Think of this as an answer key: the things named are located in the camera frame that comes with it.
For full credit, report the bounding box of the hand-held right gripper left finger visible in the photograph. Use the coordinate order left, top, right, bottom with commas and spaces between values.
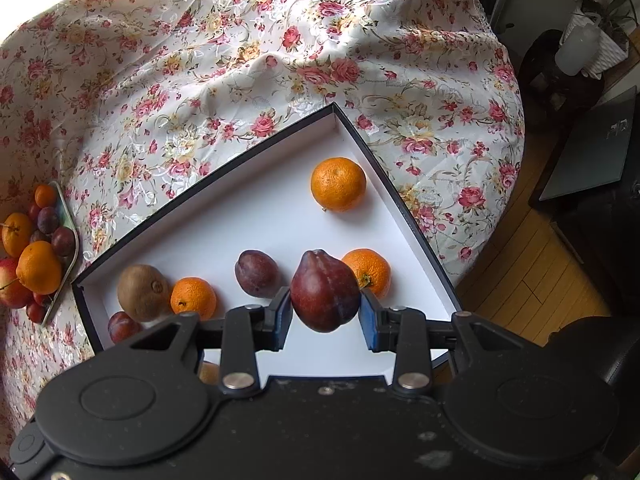
127, 288, 296, 393

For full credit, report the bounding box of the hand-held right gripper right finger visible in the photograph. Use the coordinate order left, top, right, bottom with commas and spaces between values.
357, 288, 511, 395

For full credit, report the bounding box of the dark red pear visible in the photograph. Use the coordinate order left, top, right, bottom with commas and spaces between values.
290, 249, 362, 334

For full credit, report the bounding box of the large dark plum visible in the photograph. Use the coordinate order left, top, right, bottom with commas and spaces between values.
234, 250, 281, 298

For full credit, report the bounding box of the black box with white inside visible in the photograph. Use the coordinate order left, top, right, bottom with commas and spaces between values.
71, 101, 463, 378

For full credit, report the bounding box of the green brown kiwi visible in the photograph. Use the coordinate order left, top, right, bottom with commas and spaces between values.
117, 264, 173, 323

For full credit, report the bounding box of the small purple plum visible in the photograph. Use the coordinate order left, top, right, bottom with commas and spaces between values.
108, 311, 144, 345

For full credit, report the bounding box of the dark plum right plate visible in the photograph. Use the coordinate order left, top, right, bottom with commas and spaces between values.
51, 226, 77, 257

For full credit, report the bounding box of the black chair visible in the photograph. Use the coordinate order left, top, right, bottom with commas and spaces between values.
545, 317, 640, 461

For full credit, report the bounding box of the pale green tray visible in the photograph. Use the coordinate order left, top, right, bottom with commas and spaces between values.
41, 180, 81, 328

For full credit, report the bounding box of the large orange with long stem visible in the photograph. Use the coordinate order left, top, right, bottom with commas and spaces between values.
16, 241, 63, 296

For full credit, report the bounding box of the red yellow apple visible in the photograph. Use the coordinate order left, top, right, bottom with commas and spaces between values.
0, 258, 33, 309

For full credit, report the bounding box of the floral tablecloth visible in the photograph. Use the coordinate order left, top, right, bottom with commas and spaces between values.
0, 0, 526, 461

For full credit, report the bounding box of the dark round stool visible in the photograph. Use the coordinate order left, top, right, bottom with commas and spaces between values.
517, 30, 606, 133

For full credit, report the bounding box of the white jug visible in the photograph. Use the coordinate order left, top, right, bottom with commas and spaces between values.
555, 22, 603, 76

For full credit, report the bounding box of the potted plant in white pot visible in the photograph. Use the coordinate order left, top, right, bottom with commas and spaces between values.
560, 0, 640, 81

